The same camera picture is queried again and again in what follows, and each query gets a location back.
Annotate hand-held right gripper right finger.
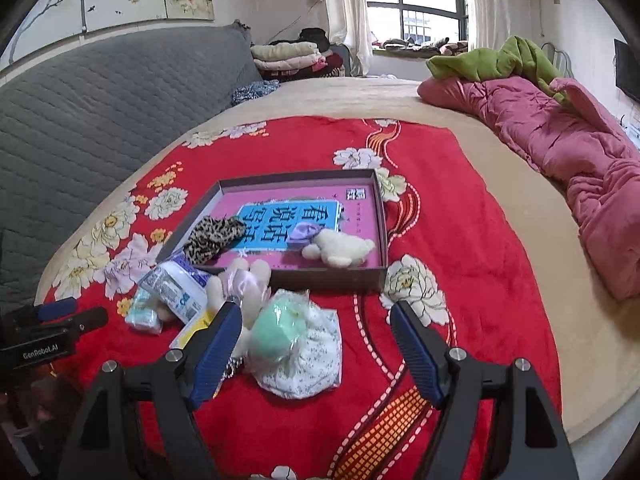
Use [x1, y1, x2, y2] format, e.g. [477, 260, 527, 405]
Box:
[390, 301, 581, 480]

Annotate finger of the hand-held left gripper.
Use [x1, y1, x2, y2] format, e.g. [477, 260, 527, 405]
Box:
[35, 297, 78, 322]
[50, 307, 109, 336]

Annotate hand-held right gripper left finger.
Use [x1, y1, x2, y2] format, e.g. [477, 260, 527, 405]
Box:
[57, 302, 243, 480]

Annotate green tissue pack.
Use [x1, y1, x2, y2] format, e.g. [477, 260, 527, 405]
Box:
[125, 292, 163, 335]

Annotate green soft puff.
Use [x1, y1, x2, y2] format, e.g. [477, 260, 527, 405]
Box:
[248, 289, 307, 361]

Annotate pink dress bunny plush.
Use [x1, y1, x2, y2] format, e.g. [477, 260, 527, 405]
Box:
[206, 259, 273, 376]

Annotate blue white plastic packet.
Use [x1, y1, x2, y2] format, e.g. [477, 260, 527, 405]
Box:
[137, 252, 213, 325]

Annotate brown cardboard box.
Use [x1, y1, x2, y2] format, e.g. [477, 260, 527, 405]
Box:
[155, 169, 390, 295]

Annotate green sponge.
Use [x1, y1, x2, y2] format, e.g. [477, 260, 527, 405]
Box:
[250, 302, 343, 401]

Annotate yellow white packet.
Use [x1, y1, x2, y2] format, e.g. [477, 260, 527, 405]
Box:
[169, 307, 218, 352]

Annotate leopard print cloth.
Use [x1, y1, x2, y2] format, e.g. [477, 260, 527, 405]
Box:
[182, 216, 246, 265]

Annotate red floral blanket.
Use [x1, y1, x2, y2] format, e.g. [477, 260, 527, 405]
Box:
[37, 115, 563, 480]

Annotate cream teddy bear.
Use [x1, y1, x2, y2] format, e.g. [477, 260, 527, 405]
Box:
[301, 228, 376, 267]

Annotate purple scrunchie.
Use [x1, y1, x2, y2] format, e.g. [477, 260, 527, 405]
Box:
[287, 223, 326, 248]

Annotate grey quilted headboard cover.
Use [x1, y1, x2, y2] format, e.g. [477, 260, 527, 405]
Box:
[0, 22, 263, 306]

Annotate dark floral cloth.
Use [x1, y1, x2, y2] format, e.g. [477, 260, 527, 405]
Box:
[231, 80, 280, 107]

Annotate pink quilt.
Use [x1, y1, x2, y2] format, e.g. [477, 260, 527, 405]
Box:
[416, 76, 640, 303]

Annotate beige bed sheet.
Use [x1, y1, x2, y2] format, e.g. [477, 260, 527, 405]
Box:
[35, 76, 640, 441]

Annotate stack of folded clothes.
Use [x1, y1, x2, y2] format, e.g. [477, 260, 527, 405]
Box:
[250, 27, 353, 81]

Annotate clothes on windowsill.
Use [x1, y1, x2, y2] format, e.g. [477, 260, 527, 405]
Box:
[372, 35, 471, 58]

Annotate green blanket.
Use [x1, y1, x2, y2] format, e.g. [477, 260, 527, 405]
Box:
[426, 35, 571, 106]

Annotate metal chair back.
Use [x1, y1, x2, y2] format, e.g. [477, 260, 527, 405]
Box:
[542, 42, 573, 78]

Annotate black television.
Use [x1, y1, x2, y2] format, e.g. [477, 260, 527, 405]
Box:
[614, 39, 640, 103]

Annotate white curtain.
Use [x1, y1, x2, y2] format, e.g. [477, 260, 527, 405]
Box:
[465, 0, 511, 53]
[317, 0, 375, 76]

